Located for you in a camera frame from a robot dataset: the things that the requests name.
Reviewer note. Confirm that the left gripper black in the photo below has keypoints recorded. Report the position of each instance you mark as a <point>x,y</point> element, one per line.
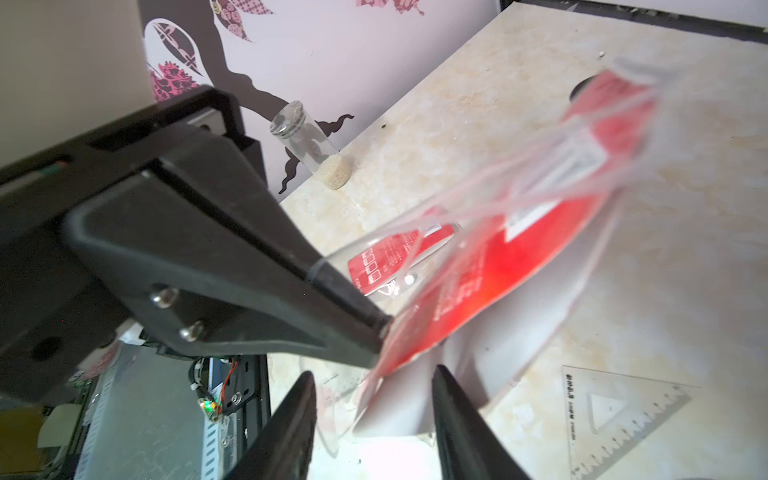
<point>196,248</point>

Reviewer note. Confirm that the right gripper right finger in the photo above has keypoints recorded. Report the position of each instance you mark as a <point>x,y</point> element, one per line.
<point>467,447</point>

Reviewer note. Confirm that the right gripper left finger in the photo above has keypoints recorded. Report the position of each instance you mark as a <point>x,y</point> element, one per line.
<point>283,450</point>

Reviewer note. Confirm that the red ruler set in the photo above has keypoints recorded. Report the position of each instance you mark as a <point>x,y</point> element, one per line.
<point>378,268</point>
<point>531,228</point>

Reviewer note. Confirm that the clear plastic cup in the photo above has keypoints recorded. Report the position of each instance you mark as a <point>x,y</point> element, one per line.
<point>294,127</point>

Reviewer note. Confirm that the white slotted cable duct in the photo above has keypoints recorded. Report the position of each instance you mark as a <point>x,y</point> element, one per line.
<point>147,424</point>

